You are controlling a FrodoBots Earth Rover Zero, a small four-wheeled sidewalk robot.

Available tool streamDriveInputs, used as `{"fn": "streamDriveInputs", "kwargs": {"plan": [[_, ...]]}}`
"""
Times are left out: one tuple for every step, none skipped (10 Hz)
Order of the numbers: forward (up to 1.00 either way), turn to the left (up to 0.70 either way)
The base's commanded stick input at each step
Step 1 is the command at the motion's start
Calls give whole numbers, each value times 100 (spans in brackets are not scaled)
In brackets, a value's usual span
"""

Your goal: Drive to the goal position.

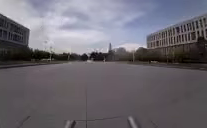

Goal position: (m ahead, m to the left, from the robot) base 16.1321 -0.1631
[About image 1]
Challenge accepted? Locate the distant slim tower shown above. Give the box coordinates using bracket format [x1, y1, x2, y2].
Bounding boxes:
[108, 42, 113, 53]

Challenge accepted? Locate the pale long many-windowed building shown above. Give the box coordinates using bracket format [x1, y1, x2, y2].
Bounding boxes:
[146, 11, 207, 56]

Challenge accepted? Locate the short pale pole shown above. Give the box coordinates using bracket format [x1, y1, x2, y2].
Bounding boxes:
[131, 49, 136, 63]

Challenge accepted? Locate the pale lamp pole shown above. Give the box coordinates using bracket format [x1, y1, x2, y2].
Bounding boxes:
[44, 39, 53, 63]

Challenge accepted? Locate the row of bare trees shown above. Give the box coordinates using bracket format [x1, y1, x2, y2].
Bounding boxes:
[105, 36, 207, 64]

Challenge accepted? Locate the robot's own part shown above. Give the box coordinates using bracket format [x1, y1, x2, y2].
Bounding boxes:
[63, 119, 77, 128]
[126, 115, 139, 128]

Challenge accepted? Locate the dark many-windowed building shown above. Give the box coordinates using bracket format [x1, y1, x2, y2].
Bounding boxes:
[0, 8, 31, 61]

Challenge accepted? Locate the grey paved slab ground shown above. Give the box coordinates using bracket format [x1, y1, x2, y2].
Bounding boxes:
[0, 60, 207, 128]

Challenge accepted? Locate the row of dark trees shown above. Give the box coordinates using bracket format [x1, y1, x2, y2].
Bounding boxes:
[0, 44, 105, 63]

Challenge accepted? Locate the dark verge strip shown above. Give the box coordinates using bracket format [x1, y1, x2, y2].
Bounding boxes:
[134, 61, 207, 72]

